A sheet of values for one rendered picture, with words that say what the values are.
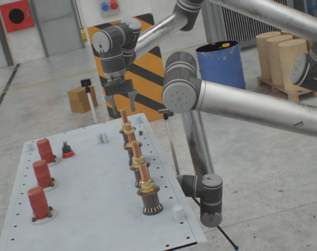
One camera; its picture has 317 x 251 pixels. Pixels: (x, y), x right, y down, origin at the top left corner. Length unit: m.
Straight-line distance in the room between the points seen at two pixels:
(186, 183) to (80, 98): 6.42
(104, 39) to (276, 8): 1.14
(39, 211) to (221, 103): 0.89
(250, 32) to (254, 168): 5.60
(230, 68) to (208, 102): 5.01
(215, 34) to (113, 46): 8.57
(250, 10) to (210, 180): 1.06
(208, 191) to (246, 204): 2.38
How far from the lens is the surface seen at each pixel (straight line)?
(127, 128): 2.60
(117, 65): 2.48
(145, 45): 2.81
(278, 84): 7.79
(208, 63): 7.27
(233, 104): 2.30
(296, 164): 5.61
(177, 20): 3.13
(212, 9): 10.91
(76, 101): 9.02
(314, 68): 3.29
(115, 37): 2.48
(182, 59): 2.47
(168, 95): 2.26
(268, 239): 4.44
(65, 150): 2.99
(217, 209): 2.70
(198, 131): 2.63
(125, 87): 2.53
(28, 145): 3.28
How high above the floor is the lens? 2.35
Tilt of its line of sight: 18 degrees down
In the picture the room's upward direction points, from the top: 13 degrees counter-clockwise
